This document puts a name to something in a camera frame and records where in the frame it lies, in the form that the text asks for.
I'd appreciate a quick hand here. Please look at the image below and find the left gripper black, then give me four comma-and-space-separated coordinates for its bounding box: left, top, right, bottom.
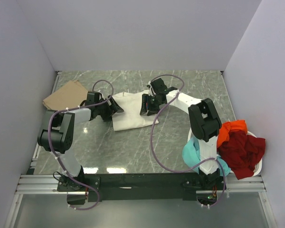
96, 96, 124, 122

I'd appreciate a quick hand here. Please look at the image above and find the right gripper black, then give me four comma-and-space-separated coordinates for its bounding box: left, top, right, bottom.
139, 94, 163, 116

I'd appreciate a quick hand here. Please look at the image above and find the cream white t shirt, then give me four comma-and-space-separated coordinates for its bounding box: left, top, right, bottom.
112, 90, 155, 132

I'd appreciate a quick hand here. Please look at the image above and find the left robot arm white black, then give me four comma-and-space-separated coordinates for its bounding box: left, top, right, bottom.
37, 91, 124, 191

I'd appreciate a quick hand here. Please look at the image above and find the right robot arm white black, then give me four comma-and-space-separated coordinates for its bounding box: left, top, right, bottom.
140, 76, 224, 190

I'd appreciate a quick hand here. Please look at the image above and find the folded tan t shirt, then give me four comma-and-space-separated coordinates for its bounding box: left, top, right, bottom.
43, 81, 88, 110

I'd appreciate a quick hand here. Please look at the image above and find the white perforated laundry basket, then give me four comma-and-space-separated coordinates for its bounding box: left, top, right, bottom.
187, 127, 263, 178

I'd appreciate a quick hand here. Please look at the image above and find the teal t shirt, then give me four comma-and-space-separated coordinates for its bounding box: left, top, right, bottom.
182, 137, 231, 176

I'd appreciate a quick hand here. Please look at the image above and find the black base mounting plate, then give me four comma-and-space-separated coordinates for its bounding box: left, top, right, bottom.
57, 172, 224, 205

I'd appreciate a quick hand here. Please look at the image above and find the orange t shirt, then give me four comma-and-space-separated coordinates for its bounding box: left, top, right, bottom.
217, 120, 248, 148

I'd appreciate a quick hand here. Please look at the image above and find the dark red t shirt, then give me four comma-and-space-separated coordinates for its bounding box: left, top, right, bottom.
218, 131, 266, 180

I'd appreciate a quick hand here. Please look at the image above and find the aluminium frame rail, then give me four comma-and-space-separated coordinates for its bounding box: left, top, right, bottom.
4, 71, 278, 228

